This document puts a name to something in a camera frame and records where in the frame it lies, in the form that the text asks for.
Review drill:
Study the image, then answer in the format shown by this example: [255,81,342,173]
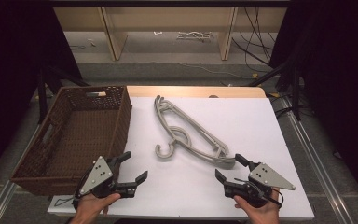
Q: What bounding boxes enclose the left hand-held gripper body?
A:
[74,155,138,200]

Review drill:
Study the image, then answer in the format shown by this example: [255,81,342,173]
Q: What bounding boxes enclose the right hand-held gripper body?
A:
[224,161,296,208]

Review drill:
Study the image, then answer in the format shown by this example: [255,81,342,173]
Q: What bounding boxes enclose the brown wicker basket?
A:
[10,85,133,197]

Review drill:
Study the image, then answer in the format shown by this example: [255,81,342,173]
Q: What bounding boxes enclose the person's left hand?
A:
[74,192,121,224]

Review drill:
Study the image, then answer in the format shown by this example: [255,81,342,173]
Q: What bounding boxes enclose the person's right hand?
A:
[233,189,281,224]

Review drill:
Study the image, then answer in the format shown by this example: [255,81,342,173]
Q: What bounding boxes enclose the white table cover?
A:
[47,96,315,222]

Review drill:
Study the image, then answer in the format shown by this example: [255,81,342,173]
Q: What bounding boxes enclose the black metal stand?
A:
[248,57,303,122]
[36,64,91,125]

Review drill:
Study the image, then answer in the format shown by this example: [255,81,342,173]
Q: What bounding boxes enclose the black curtain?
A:
[269,0,358,213]
[0,0,83,188]

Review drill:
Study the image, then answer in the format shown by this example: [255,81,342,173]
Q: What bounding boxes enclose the light wooden shelf unit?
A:
[53,7,288,62]

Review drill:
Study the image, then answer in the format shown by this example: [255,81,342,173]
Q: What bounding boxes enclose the left hand-held gripper cable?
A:
[53,175,87,209]

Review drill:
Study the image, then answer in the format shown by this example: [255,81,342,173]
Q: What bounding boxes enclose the hand-held gripper cable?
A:
[53,175,87,209]
[233,177,284,209]

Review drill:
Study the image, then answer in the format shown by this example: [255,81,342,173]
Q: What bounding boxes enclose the right hand-held gripper cable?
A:
[233,177,284,209]

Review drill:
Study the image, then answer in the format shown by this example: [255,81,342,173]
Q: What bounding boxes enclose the aluminium floor rail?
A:
[279,96,355,224]
[0,124,43,224]

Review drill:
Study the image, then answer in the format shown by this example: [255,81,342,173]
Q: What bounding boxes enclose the thin hanging black cables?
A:
[243,7,277,62]

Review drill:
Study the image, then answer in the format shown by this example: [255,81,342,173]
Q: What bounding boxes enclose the pile of white cords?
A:
[176,31,214,42]

